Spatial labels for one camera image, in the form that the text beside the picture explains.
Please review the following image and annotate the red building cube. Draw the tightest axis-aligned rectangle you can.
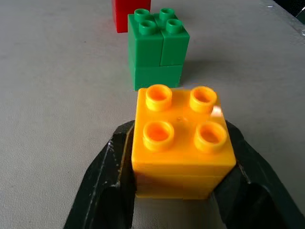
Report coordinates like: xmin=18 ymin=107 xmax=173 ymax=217
xmin=112 ymin=0 xmax=152 ymax=33

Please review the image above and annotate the yellow studded building cube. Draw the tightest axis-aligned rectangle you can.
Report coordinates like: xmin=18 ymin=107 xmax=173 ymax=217
xmin=131 ymin=84 xmax=237 ymax=200

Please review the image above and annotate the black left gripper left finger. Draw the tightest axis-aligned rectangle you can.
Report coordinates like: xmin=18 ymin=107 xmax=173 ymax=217
xmin=63 ymin=120 xmax=138 ymax=229

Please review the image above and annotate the green studded building cube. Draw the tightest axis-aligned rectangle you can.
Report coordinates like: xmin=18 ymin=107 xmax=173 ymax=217
xmin=127 ymin=8 xmax=191 ymax=92

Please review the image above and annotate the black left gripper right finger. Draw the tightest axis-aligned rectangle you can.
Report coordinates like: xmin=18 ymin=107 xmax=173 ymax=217
xmin=209 ymin=120 xmax=305 ymax=229

